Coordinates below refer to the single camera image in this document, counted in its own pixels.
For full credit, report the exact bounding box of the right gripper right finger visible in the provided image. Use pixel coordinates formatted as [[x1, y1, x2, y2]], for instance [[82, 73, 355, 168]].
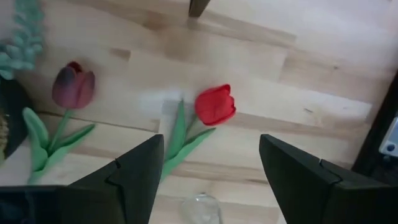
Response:
[[259, 134, 398, 224]]

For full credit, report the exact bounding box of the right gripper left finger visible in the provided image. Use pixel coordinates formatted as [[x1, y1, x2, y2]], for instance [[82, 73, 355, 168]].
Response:
[[0, 134, 165, 224]]

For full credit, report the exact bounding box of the red artificial tulip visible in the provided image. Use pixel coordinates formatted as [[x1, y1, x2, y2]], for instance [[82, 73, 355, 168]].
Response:
[[160, 83, 237, 183]]

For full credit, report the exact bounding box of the smooth clear glass vase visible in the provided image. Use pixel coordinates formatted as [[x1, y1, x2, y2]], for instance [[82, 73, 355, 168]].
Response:
[[180, 193, 223, 224]]

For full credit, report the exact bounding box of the white box with blue button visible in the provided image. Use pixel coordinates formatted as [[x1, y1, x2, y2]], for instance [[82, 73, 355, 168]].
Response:
[[378, 116, 398, 158]]

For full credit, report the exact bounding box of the potted succulent plant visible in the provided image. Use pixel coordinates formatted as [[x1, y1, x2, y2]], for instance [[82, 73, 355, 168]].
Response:
[[0, 0, 44, 162]]

